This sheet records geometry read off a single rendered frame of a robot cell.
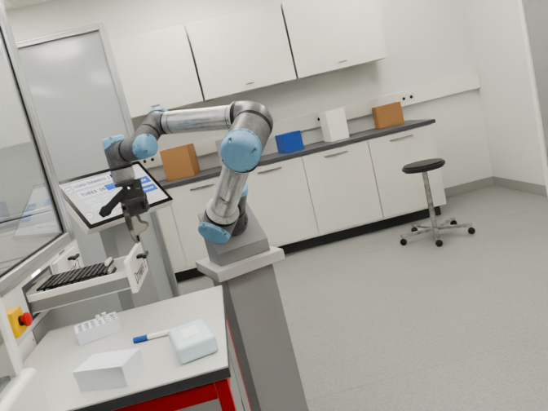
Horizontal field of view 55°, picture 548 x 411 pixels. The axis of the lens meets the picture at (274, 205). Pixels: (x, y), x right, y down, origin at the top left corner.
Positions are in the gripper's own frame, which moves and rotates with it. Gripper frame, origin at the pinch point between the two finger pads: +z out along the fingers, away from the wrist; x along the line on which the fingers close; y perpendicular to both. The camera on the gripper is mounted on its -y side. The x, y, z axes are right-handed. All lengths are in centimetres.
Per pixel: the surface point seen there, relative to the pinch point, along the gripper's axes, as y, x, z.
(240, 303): 29.0, 13.0, 36.5
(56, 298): -26.4, -13.0, 10.3
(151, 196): -4, 95, -4
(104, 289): -11.2, -12.9, 11.5
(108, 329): -8.7, -30.4, 19.1
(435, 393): 97, 15, 97
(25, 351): -34.9, -25.9, 20.4
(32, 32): -108, 362, -160
